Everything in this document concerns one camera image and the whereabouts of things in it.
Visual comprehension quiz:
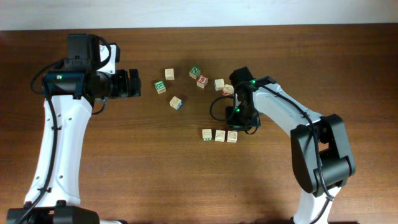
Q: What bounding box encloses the wooden block red U side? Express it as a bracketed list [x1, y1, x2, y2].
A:
[227, 131, 238, 143]

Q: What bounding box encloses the green letter N block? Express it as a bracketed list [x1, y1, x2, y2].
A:
[189, 66, 201, 79]

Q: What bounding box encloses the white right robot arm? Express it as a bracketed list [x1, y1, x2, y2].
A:
[226, 67, 356, 223]

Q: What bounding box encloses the wooden block blue side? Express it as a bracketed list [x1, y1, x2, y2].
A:
[215, 79, 224, 91]

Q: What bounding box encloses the wooden block number 5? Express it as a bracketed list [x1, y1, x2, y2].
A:
[165, 68, 175, 80]

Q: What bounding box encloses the wooden letter I block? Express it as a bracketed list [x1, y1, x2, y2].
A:
[202, 129, 213, 141]

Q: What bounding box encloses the red number 6 block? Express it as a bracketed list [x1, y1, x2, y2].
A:
[197, 75, 208, 88]

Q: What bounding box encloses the wooden block green V side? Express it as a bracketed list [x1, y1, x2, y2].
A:
[215, 130, 226, 142]

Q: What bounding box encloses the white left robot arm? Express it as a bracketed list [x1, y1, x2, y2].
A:
[6, 34, 142, 223]

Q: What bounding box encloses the green letter B block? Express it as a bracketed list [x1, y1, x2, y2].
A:
[154, 81, 166, 94]

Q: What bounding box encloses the wooden letter J block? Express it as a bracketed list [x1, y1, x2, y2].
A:
[169, 96, 183, 110]

